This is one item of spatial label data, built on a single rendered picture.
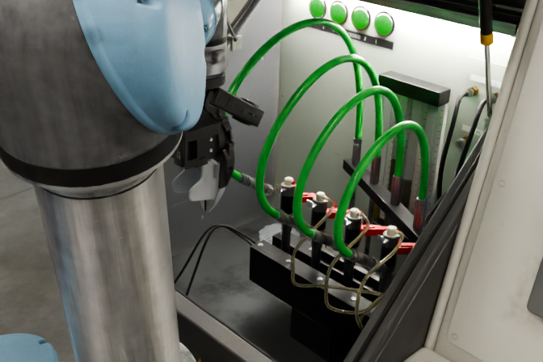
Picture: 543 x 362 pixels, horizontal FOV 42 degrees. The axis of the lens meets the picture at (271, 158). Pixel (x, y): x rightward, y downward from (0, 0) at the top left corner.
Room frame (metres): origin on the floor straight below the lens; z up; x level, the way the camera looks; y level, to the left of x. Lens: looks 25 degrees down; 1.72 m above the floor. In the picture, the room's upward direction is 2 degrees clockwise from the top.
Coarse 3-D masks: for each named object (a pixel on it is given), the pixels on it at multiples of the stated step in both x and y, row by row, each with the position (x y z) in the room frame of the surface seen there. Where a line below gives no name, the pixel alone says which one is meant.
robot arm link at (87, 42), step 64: (0, 0) 0.35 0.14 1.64; (64, 0) 0.35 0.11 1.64; (128, 0) 0.35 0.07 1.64; (192, 0) 0.42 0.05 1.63; (0, 64) 0.34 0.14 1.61; (64, 64) 0.34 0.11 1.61; (128, 64) 0.34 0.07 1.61; (192, 64) 0.40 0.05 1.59; (0, 128) 0.36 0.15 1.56; (64, 128) 0.35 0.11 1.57; (128, 128) 0.36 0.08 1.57; (64, 192) 0.37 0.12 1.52; (128, 192) 0.39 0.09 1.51; (64, 256) 0.40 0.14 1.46; (128, 256) 0.40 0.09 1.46; (128, 320) 0.41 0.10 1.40
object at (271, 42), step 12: (300, 24) 1.18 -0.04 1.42; (312, 24) 1.20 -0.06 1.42; (324, 24) 1.23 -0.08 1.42; (336, 24) 1.25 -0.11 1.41; (276, 36) 1.15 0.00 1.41; (348, 36) 1.28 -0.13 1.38; (264, 48) 1.13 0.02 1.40; (348, 48) 1.29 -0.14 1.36; (252, 60) 1.11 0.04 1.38; (240, 72) 1.10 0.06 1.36; (360, 72) 1.31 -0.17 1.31; (240, 84) 1.09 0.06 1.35; (360, 84) 1.31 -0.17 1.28; (360, 108) 1.32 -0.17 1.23; (360, 120) 1.32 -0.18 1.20; (360, 132) 1.32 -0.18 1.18
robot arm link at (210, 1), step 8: (200, 0) 0.75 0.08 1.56; (208, 0) 0.76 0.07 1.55; (216, 0) 0.80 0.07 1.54; (208, 8) 0.75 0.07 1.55; (216, 8) 0.79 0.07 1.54; (208, 16) 0.74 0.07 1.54; (216, 16) 0.77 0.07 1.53; (208, 24) 0.73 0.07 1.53; (216, 24) 0.77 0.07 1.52; (208, 32) 0.73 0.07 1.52; (208, 40) 0.76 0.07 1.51
